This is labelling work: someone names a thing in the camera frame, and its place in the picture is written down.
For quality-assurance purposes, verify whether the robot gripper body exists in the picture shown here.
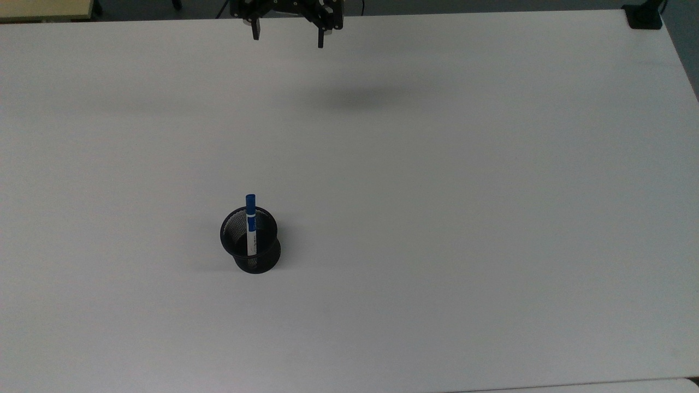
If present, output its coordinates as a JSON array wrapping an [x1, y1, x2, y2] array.
[[229, 0, 346, 31]]

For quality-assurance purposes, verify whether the blue and white marker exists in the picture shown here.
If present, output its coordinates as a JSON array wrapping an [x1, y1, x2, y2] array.
[[245, 194, 258, 256]]

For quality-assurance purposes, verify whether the light wooden table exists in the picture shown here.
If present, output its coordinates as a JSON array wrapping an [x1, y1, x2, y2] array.
[[0, 0, 95, 23]]

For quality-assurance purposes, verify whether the black mesh pen cup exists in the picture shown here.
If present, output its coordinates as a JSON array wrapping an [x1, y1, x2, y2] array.
[[220, 206, 282, 275]]

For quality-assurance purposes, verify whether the black table clamp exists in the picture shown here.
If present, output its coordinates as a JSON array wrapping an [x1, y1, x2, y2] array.
[[622, 0, 668, 30]]

